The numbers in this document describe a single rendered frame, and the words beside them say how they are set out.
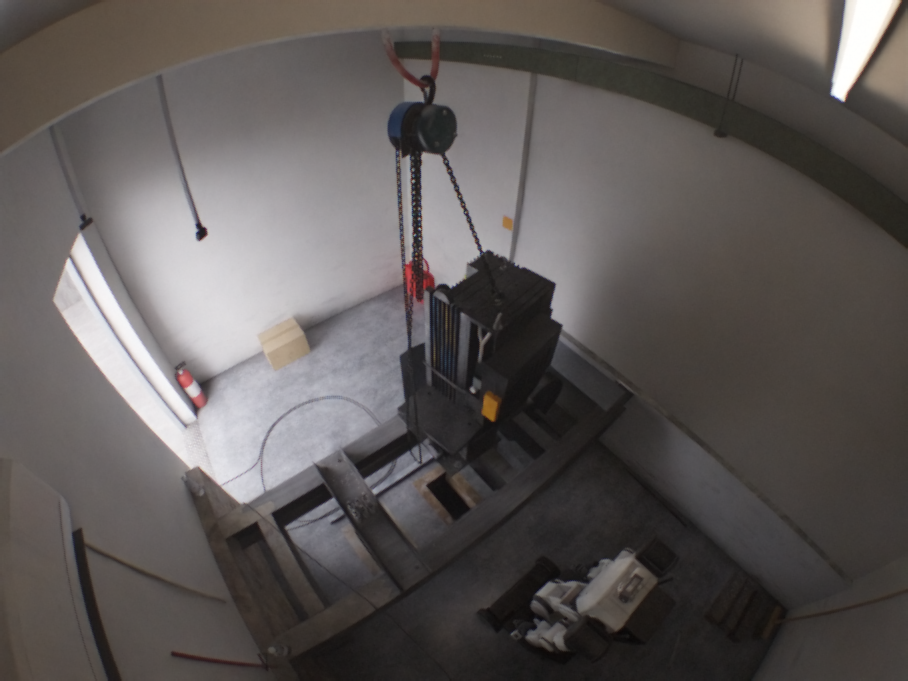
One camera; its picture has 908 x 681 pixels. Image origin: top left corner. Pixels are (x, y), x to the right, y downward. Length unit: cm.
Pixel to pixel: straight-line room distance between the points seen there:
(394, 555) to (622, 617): 118
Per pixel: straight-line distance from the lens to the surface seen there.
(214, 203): 326
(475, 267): 191
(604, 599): 143
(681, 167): 214
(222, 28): 77
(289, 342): 368
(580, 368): 283
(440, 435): 206
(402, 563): 206
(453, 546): 208
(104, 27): 78
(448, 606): 269
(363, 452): 233
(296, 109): 327
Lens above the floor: 269
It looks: 46 degrees down
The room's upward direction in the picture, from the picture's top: 2 degrees clockwise
